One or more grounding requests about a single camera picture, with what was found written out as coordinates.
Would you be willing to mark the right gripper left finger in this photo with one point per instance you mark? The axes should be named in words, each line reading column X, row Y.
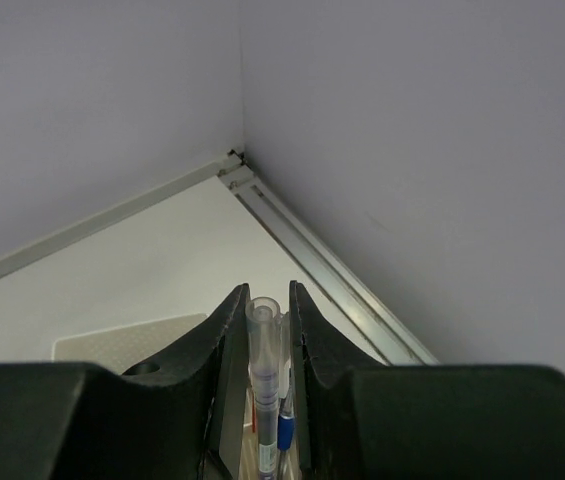
column 177, row 414

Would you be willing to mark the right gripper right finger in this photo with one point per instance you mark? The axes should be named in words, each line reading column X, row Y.
column 357, row 418

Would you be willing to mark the blue pen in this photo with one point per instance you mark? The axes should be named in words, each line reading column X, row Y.
column 286, row 426

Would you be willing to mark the red pen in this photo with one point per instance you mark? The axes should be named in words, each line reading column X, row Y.
column 252, row 411

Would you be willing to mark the clear pen cap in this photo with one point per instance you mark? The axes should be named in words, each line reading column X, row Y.
column 264, row 329

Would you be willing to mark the purple pen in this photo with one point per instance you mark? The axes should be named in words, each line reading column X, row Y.
column 267, row 449

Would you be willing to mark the aluminium side rail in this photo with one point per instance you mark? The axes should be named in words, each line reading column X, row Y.
column 343, row 299

